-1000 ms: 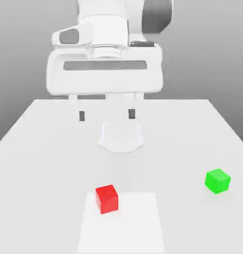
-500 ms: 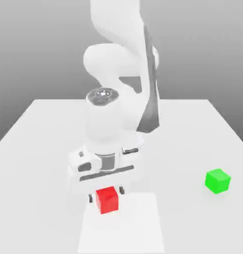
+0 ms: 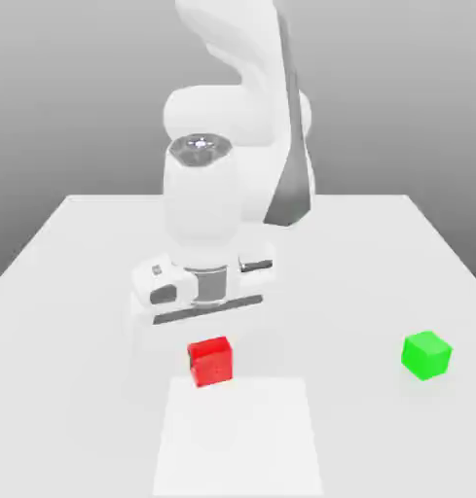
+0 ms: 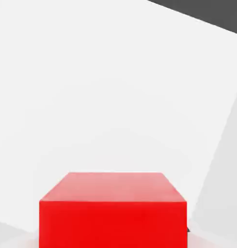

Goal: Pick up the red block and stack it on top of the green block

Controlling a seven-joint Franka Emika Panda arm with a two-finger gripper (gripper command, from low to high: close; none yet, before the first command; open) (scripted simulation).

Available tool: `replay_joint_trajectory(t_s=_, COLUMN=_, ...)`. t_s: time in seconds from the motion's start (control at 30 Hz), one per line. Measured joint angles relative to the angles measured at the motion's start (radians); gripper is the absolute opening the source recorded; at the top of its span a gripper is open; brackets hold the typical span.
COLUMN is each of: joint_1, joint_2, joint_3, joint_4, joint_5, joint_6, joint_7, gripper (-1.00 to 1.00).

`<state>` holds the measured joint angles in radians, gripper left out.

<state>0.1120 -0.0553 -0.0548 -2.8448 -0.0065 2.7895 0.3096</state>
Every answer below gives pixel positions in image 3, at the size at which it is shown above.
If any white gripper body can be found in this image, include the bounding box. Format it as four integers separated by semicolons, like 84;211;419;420
130;294;276;337

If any small red cube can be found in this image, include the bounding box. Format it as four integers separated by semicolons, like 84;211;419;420
186;335;234;389

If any small green cube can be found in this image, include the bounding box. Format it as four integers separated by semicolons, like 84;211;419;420
400;330;454;382

